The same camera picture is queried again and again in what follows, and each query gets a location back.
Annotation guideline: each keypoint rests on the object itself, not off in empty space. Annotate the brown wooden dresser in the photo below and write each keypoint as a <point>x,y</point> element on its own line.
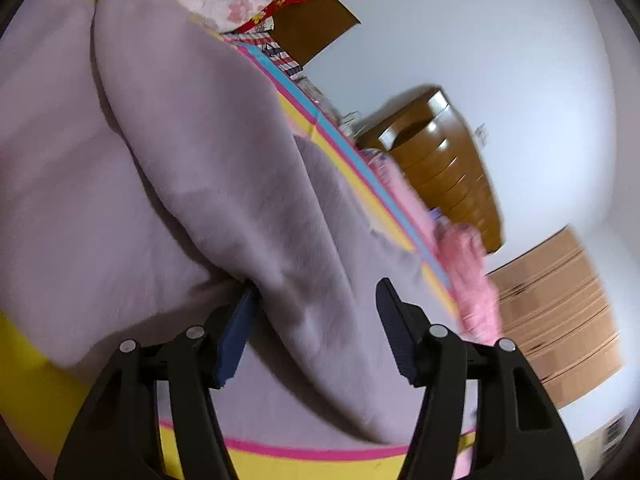
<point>440,170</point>

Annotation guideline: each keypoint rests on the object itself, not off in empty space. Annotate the rainbow striped bed sheet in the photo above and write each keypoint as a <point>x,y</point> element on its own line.
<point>300,462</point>

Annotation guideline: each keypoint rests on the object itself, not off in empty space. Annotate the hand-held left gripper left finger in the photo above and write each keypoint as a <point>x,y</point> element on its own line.
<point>232,345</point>

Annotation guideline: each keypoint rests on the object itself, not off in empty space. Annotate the pink fluffy cloth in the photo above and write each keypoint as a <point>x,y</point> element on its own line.
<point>470,270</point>

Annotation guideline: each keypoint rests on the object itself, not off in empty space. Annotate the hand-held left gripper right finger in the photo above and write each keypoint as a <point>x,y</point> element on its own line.
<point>400,335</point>

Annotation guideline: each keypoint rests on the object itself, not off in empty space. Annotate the red white striped cloth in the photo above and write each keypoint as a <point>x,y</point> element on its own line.
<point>280,57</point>

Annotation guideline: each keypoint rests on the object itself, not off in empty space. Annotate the mauve knit pants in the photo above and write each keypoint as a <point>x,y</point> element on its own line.
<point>200,160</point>

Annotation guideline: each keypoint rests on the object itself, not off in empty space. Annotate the brown wooden headboard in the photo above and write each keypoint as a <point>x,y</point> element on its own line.
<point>320,25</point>

